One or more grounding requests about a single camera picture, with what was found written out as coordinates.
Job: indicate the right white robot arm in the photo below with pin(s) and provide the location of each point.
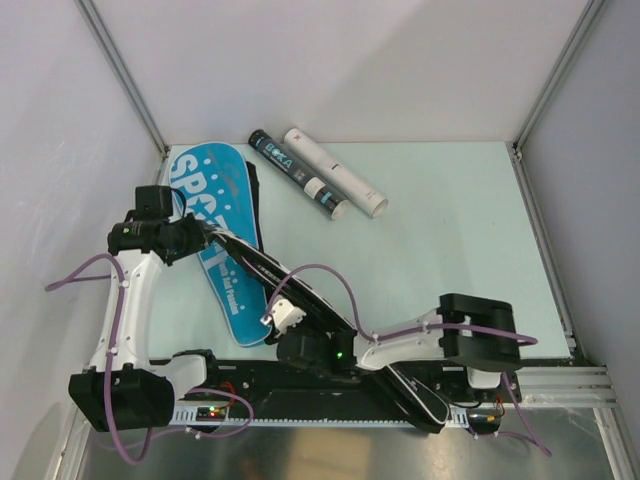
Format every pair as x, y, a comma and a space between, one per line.
475, 333

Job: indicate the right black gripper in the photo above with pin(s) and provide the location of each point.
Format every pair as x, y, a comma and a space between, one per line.
311, 321

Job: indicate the right aluminium frame post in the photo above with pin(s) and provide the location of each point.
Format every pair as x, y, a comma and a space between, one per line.
567, 57

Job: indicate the black racket bag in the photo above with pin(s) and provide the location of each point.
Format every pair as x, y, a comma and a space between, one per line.
290, 290

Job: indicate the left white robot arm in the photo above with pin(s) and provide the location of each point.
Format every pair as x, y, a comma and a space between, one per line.
120, 388

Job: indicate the aluminium frame post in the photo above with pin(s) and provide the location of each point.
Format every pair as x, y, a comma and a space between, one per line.
106, 43
567, 57

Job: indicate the left aluminium frame post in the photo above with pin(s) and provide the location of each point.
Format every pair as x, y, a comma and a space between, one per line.
106, 43

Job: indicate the blue racket bag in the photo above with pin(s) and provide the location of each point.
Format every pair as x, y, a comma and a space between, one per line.
218, 186

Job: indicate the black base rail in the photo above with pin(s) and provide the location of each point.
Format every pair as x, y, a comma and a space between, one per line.
270, 384

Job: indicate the black shuttlecock tube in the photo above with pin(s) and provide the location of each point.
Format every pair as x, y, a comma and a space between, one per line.
313, 185

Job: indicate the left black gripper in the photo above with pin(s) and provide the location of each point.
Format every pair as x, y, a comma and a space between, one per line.
198, 233

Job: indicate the white shuttlecock tube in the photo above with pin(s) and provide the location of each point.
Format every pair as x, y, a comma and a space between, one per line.
361, 193

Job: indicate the grey cable duct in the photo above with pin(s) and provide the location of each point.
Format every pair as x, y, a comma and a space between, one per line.
196, 415

